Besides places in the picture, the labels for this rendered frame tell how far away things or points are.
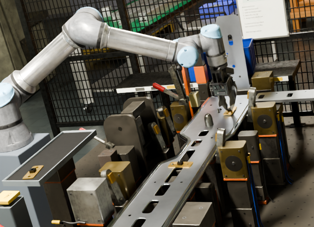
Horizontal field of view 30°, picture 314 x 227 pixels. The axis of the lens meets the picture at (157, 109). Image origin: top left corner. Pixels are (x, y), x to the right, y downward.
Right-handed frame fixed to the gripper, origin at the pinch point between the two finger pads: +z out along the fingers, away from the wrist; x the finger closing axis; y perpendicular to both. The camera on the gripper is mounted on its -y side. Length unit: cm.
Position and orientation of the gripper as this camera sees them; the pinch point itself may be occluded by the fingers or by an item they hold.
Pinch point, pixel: (229, 106)
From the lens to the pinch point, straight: 239.5
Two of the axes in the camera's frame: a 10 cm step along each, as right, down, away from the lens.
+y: -3.5, 4.8, -8.1
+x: 9.1, -0.5, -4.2
